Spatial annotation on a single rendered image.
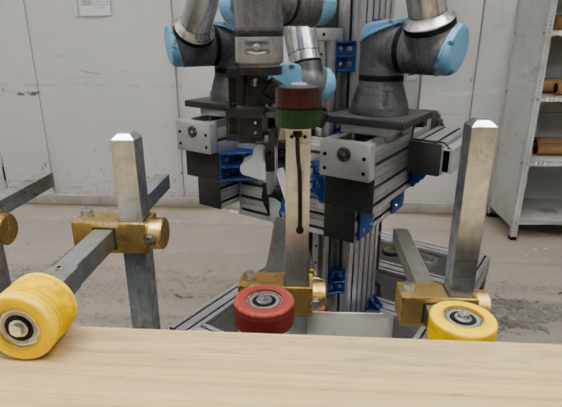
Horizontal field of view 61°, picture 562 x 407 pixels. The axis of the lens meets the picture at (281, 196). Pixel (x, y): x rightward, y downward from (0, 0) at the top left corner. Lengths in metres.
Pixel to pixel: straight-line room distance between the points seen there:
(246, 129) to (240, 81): 0.07
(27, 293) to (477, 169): 0.58
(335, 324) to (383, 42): 0.70
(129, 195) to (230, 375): 0.33
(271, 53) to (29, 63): 3.19
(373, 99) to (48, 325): 0.92
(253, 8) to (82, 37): 2.96
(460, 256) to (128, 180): 0.50
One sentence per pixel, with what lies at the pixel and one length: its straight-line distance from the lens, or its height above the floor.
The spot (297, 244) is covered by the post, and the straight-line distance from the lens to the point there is 0.71.
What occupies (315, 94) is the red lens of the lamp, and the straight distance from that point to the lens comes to 0.60.
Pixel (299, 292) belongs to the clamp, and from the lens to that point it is 0.74.
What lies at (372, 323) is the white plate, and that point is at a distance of 0.83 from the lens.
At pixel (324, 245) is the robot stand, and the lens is 1.57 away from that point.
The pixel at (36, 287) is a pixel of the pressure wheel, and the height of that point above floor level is 0.98.
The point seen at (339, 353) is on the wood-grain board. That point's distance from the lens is 0.56.
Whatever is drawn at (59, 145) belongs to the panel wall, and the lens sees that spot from 3.86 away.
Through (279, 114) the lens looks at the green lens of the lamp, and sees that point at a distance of 0.61.
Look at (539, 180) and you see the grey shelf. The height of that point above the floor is 0.27.
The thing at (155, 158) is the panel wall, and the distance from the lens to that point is 3.59.
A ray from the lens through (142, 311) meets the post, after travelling 0.82.
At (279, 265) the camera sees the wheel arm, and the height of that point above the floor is 0.86.
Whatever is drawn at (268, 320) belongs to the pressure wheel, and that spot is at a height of 0.90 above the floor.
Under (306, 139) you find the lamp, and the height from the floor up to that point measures 1.10.
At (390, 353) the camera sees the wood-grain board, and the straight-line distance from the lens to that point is 0.57.
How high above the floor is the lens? 1.24
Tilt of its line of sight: 19 degrees down
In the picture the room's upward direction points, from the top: straight up
